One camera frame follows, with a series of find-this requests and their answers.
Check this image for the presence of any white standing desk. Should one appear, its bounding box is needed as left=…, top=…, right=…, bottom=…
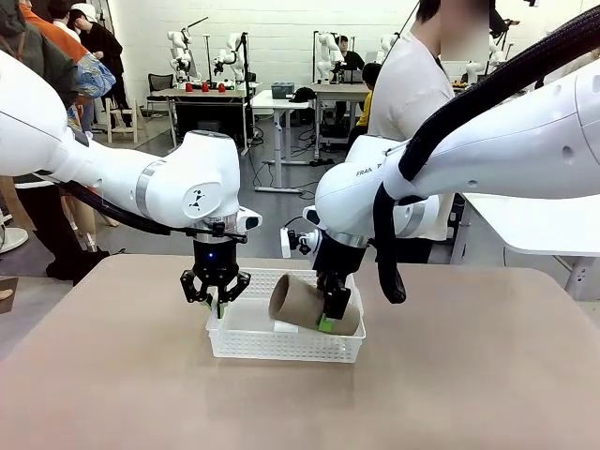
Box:
left=250, top=88, right=316, bottom=194

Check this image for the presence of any person in white sweater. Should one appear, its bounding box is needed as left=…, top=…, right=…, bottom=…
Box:
left=367, top=0, right=498, bottom=264

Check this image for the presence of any seated person in black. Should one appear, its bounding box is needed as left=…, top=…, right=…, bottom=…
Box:
left=330, top=35, right=366, bottom=72

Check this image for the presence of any brown paper cup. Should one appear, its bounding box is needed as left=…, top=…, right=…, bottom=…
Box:
left=267, top=274, right=362, bottom=337

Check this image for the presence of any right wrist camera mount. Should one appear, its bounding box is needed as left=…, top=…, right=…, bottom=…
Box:
left=279, top=227, right=320, bottom=259

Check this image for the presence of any white perforated plastic basket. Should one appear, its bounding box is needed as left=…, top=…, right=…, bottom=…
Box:
left=205, top=267, right=368, bottom=365

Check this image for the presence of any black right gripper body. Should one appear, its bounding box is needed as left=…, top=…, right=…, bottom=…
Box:
left=312, top=230, right=368, bottom=282

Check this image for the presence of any grey desk with white legs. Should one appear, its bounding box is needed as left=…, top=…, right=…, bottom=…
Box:
left=309, top=82, right=371, bottom=146

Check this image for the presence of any left arm black cable sleeve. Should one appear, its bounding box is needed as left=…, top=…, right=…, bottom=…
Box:
left=59, top=180, right=198, bottom=236

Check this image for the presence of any grey desk with black frame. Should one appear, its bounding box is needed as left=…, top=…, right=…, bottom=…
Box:
left=152, top=86, right=252, bottom=156

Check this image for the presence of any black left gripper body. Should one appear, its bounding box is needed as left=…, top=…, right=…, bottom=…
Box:
left=191, top=236, right=240, bottom=282

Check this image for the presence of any white round stand base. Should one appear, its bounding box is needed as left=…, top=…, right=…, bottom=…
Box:
left=0, top=227, right=30, bottom=255

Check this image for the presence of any person in orange jacket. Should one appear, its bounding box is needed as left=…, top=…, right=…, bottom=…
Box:
left=21, top=3, right=117, bottom=254

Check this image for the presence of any white wooden chair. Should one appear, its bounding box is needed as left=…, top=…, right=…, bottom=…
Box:
left=105, top=96, right=141, bottom=144

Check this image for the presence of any person in dark grey jacket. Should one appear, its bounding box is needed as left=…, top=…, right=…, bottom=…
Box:
left=0, top=0, right=112, bottom=285

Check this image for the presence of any brown board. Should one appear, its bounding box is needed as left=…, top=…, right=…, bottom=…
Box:
left=0, top=276, right=20, bottom=315

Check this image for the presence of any white side table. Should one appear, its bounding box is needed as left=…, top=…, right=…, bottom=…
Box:
left=461, top=191, right=600, bottom=301

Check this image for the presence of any person in yellow shirt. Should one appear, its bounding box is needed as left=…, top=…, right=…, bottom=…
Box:
left=346, top=62, right=382, bottom=151

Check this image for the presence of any black office chair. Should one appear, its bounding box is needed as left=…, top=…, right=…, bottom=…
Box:
left=147, top=72, right=175, bottom=113

